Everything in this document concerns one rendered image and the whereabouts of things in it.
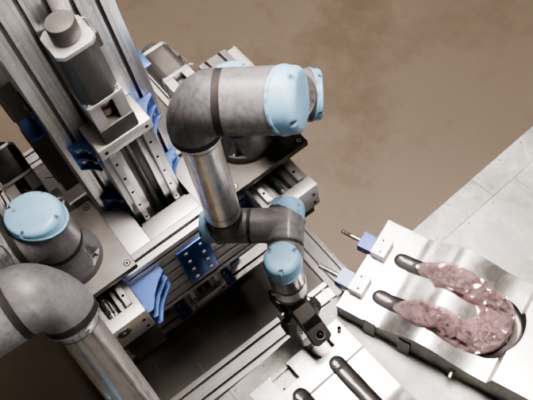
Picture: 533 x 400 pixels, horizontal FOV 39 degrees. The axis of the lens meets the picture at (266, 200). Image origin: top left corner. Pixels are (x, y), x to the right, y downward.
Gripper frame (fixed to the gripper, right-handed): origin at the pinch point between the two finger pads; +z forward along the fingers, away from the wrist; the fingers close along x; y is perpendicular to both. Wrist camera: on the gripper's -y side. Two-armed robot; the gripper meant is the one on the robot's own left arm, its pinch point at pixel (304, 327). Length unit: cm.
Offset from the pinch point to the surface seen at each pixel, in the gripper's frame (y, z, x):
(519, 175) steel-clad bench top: 0, 5, -69
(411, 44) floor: 101, 85, -124
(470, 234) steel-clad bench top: -5.1, 4.6, -47.8
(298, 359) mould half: -6.7, -4.4, 6.3
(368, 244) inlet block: 6.4, -2.3, -24.6
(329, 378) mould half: -14.3, -4.1, 3.6
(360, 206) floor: 55, 85, -58
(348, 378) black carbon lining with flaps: -16.6, -3.5, 0.1
